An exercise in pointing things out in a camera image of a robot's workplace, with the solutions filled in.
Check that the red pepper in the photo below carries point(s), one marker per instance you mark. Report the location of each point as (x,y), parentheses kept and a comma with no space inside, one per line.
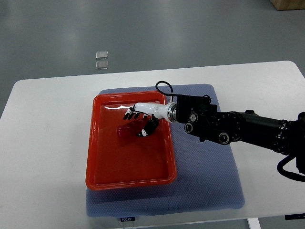
(131,128)

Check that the red plastic tray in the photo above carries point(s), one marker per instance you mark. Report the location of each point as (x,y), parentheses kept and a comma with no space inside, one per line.
(127,161)

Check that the cardboard box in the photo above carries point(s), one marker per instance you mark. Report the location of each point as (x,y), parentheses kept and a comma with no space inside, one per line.
(281,5)

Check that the upper metal floor plate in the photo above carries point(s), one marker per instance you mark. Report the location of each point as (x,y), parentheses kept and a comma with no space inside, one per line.
(101,55)

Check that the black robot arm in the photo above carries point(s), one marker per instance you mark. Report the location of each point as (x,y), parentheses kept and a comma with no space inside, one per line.
(202,119)

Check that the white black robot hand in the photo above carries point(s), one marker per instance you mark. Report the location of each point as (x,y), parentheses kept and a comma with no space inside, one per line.
(157,111)

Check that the blue-grey textured mat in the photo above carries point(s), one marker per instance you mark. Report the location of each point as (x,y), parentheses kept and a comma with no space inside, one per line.
(207,179)

